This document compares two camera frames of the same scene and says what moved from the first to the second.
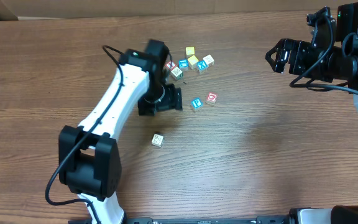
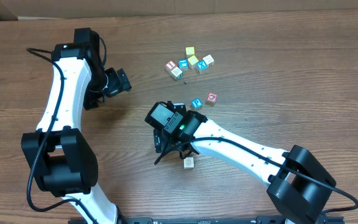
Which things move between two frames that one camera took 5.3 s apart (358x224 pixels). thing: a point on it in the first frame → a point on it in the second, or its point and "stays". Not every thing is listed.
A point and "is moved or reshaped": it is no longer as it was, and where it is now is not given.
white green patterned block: [176, 73] stays
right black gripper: [294, 57] → [158, 140]
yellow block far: [189, 51] stays
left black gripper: [169, 101] → [122, 80]
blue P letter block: [197, 103] stays
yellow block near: [192, 61] stays
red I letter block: [171, 65] stays
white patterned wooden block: [157, 140] is moved or reshaped
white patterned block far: [209, 60] stays
